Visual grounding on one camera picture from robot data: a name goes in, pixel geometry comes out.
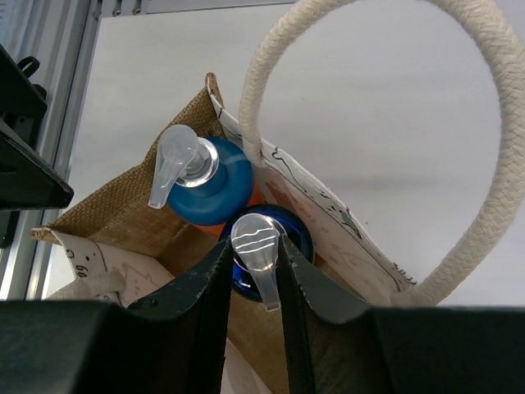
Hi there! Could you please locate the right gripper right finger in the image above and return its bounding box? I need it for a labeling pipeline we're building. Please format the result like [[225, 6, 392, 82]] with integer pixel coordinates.
[[277, 237, 524, 393]]

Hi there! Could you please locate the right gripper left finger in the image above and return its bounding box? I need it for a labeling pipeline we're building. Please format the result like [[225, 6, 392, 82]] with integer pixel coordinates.
[[1, 240, 232, 393]]

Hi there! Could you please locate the aluminium frame rail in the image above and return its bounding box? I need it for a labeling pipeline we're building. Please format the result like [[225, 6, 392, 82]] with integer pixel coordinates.
[[0, 0, 296, 300]]

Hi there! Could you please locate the light blue pump bottle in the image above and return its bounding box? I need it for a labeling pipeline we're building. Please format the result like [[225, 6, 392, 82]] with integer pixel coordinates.
[[148, 125, 264, 237]]

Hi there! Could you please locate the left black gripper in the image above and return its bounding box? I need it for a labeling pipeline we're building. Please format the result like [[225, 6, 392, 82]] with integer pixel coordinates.
[[1, 48, 74, 249]]

